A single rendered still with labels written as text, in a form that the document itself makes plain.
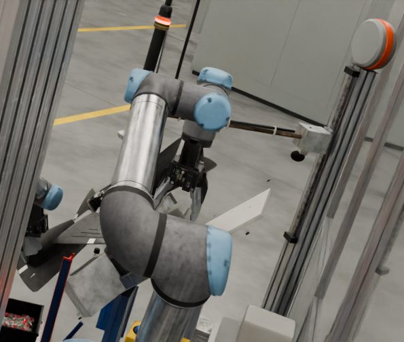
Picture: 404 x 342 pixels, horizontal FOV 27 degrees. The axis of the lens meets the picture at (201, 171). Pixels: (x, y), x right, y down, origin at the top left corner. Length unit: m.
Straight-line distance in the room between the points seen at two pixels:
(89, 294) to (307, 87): 7.23
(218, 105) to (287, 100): 7.99
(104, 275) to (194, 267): 1.17
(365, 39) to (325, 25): 6.76
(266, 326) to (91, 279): 0.58
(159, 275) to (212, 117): 0.40
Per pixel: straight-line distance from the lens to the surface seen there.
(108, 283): 2.61
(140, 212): 1.47
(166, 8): 2.39
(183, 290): 1.49
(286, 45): 9.67
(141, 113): 1.66
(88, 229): 2.44
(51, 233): 2.71
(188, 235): 1.46
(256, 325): 2.75
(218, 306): 4.92
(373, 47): 2.72
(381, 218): 2.00
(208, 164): 2.58
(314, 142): 2.74
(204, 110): 1.72
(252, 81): 9.84
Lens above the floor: 2.22
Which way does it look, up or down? 19 degrees down
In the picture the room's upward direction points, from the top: 18 degrees clockwise
